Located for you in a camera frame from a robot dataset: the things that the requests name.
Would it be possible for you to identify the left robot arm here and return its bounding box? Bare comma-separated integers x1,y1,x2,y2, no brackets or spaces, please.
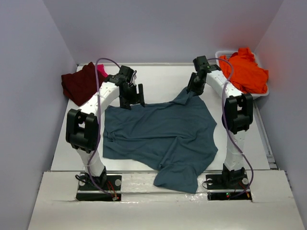
66,66,145,189

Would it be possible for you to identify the orange t shirt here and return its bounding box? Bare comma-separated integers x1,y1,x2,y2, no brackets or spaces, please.
218,47,269,94

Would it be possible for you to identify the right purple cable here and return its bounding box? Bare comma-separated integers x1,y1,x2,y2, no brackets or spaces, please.
206,57,255,198

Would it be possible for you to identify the teal blue t shirt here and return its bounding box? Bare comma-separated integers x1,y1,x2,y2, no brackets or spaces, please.
103,90,218,194

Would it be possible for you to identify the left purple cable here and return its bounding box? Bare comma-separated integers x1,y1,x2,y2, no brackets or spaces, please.
86,57,122,195

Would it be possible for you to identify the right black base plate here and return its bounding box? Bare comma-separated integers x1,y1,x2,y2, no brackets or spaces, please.
202,174,252,201

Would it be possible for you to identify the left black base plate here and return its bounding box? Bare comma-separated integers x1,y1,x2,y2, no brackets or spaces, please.
75,173,122,202

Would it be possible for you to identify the dark red folded t shirt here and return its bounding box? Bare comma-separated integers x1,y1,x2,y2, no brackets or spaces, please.
61,62,97,106

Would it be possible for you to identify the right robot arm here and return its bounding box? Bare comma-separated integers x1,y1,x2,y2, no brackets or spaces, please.
187,56,253,190

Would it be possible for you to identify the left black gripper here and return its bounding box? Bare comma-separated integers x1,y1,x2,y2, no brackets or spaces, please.
120,84,145,110

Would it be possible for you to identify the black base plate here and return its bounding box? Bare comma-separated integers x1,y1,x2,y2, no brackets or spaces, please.
75,173,122,202
202,174,252,201

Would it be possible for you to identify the purple cable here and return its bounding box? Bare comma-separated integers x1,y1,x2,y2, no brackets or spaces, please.
206,57,255,198
86,57,122,195

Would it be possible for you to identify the white plastic basket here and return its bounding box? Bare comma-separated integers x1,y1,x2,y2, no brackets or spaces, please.
215,50,270,100

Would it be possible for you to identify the pink folded t shirt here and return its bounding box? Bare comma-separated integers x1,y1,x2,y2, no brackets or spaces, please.
97,64,108,78

